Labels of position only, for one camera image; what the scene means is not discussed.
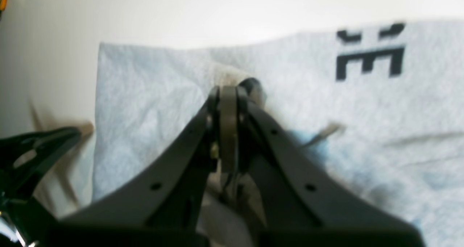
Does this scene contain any grey T-shirt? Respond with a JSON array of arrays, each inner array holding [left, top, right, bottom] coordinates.
[[92, 21, 463, 247]]

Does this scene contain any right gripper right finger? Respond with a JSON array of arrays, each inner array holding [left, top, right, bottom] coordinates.
[[236, 79, 424, 247]]

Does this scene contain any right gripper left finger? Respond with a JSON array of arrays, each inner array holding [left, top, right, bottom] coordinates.
[[54, 86, 238, 247]]

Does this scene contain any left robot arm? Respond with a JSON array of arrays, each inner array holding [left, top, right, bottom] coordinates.
[[0, 127, 82, 247]]

